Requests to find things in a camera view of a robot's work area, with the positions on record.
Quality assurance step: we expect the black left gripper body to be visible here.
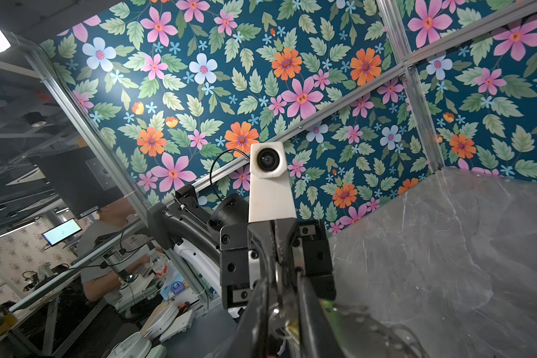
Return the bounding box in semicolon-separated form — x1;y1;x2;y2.
220;218;336;310

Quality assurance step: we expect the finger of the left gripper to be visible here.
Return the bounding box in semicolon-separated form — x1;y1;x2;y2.
247;220;277;291
274;218;299;286

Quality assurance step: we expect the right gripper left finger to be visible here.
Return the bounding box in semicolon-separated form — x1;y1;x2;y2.
219;278;269;358

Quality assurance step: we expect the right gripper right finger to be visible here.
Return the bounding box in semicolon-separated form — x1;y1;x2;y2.
296;272;345;358

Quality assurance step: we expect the metal keyring with red handle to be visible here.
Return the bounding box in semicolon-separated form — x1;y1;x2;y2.
321;301;429;357

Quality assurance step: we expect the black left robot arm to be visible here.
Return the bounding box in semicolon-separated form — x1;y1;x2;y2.
148;184;337;310

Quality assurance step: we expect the person with glasses outside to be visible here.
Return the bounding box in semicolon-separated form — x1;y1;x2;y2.
76;198;152;306

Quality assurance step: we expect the monitor screen outside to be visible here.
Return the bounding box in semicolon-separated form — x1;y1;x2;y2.
42;219;82;246

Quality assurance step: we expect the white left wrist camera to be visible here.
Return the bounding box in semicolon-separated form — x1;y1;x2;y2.
249;142;297;223

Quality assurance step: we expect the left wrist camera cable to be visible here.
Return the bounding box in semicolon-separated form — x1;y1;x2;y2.
209;148;251;202

